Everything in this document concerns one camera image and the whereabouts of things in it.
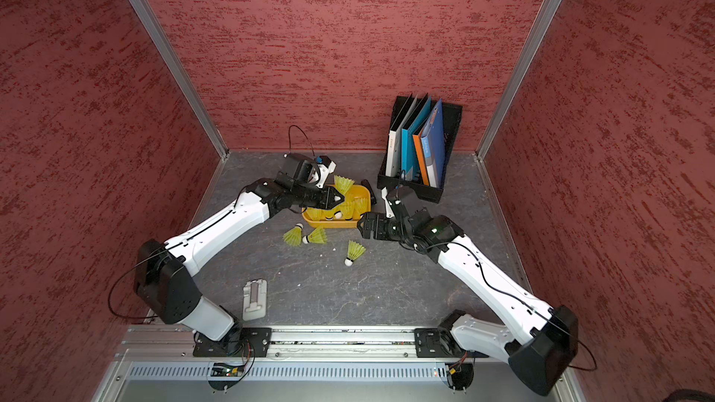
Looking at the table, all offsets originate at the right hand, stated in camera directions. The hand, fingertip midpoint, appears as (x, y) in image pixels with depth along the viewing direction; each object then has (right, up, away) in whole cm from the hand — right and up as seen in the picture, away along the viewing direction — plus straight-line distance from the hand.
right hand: (372, 231), depth 75 cm
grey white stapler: (-35, -22, +6) cm, 42 cm away
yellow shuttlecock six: (-27, -5, +19) cm, 33 cm away
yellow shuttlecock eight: (-19, +2, +20) cm, 28 cm away
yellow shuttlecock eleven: (-5, -8, +12) cm, 16 cm away
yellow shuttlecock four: (-18, -5, +16) cm, 24 cm away
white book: (+8, +27, +14) cm, 31 cm away
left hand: (-10, +7, +5) cm, 13 cm away
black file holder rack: (+31, +38, +28) cm, 57 cm away
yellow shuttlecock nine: (-8, +13, +4) cm, 16 cm away
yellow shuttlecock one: (-8, +4, +20) cm, 22 cm away
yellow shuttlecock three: (-3, +5, +22) cm, 23 cm away
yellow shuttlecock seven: (-12, +2, +23) cm, 26 cm away
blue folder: (+20, +27, +13) cm, 36 cm away
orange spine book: (+17, +22, +16) cm, 32 cm away
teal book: (+15, +19, +27) cm, 36 cm away
